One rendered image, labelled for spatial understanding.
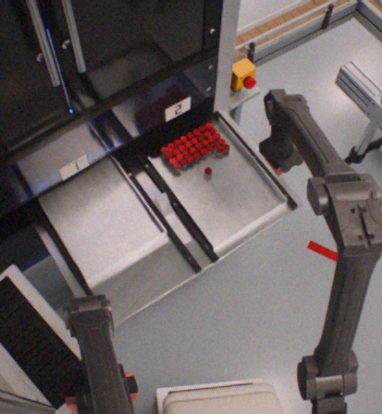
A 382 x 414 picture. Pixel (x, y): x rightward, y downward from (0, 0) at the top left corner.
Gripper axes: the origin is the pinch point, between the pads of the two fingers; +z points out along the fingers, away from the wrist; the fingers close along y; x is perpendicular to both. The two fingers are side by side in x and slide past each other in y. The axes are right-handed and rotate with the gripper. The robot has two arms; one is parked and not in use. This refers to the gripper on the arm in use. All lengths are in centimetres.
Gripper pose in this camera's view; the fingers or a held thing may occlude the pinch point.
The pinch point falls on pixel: (279, 172)
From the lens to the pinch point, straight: 135.6
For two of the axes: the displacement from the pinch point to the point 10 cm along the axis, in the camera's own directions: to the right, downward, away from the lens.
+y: -5.6, -6.8, 4.7
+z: 0.8, 5.2, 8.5
